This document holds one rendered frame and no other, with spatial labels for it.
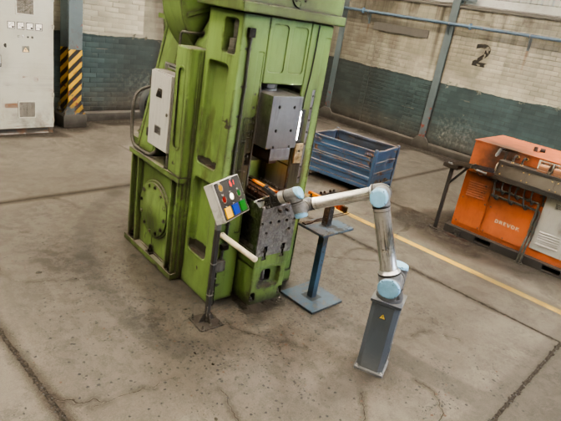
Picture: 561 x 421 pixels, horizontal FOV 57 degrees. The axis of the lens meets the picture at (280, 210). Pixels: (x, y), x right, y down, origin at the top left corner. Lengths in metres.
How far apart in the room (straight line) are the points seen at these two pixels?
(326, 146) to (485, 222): 2.57
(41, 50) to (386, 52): 7.25
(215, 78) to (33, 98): 4.95
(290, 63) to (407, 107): 8.06
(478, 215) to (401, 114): 5.50
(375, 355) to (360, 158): 4.23
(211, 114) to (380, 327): 2.04
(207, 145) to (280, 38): 1.00
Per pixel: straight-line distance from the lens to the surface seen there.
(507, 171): 6.59
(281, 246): 4.32
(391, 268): 3.42
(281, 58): 3.98
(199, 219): 4.36
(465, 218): 7.03
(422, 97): 11.76
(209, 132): 4.12
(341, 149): 7.76
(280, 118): 3.89
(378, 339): 3.83
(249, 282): 4.31
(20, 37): 8.42
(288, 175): 4.32
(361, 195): 3.46
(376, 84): 12.40
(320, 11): 4.11
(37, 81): 8.59
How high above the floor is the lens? 2.35
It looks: 21 degrees down
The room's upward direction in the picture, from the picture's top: 10 degrees clockwise
